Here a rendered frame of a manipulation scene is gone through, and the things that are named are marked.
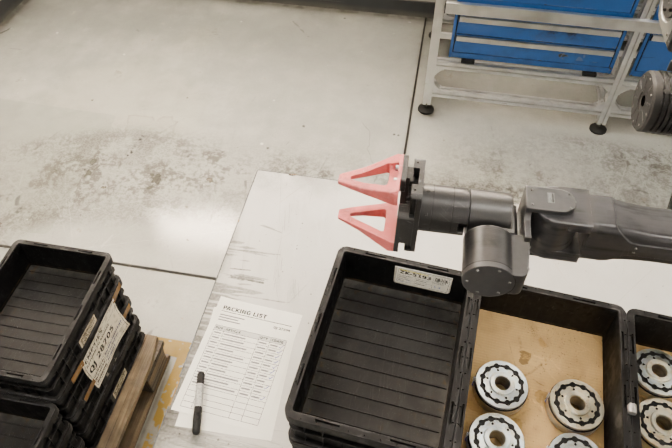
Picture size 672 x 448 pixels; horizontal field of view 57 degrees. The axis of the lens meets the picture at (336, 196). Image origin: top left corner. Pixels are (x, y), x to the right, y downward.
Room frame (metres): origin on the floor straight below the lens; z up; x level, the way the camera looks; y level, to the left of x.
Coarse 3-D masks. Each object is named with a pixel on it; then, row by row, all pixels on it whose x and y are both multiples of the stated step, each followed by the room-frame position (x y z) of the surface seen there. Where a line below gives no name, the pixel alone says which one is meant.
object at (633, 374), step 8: (632, 312) 0.67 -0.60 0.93; (640, 312) 0.67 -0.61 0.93; (648, 312) 0.67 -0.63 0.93; (632, 320) 0.65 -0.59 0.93; (656, 320) 0.66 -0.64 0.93; (664, 320) 0.65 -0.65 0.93; (632, 328) 0.64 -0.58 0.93; (632, 352) 0.58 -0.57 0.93; (632, 360) 0.57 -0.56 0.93; (632, 368) 0.55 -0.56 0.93; (632, 376) 0.53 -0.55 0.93; (632, 384) 0.52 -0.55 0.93; (632, 392) 0.50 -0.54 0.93; (632, 400) 0.49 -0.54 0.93; (632, 416) 0.46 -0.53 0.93; (632, 424) 0.44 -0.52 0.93; (632, 432) 0.43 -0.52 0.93; (640, 432) 0.43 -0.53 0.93; (632, 440) 0.42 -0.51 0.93; (640, 440) 0.42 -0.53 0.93
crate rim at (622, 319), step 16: (528, 288) 0.73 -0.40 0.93; (592, 304) 0.69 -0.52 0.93; (608, 304) 0.69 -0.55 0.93; (624, 320) 0.66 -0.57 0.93; (624, 336) 0.62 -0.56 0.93; (624, 352) 0.58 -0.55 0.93; (464, 368) 0.55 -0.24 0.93; (624, 368) 0.55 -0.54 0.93; (464, 384) 0.52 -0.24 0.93; (624, 384) 0.52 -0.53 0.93; (464, 400) 0.49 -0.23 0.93; (624, 400) 0.49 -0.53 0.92; (464, 416) 0.46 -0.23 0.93; (624, 416) 0.46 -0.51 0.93; (624, 432) 0.43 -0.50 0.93
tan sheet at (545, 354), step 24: (480, 312) 0.73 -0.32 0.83; (480, 336) 0.67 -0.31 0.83; (504, 336) 0.67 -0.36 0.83; (528, 336) 0.67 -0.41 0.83; (552, 336) 0.67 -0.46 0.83; (576, 336) 0.67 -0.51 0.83; (600, 336) 0.67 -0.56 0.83; (480, 360) 0.62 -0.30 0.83; (504, 360) 0.62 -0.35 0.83; (528, 360) 0.62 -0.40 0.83; (552, 360) 0.62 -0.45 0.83; (576, 360) 0.62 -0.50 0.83; (600, 360) 0.62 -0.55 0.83; (528, 384) 0.57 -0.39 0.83; (552, 384) 0.57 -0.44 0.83; (600, 384) 0.57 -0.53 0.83; (480, 408) 0.52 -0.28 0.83; (528, 408) 0.52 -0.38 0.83; (576, 408) 0.52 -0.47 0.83; (528, 432) 0.47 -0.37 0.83; (552, 432) 0.47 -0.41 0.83; (600, 432) 0.47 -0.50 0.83
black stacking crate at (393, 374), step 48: (336, 288) 0.76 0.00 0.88; (384, 288) 0.80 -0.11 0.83; (336, 336) 0.68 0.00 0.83; (384, 336) 0.68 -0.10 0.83; (432, 336) 0.68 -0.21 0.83; (336, 384) 0.57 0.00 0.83; (384, 384) 0.57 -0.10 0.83; (432, 384) 0.57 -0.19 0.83; (384, 432) 0.47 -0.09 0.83; (432, 432) 0.47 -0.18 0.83
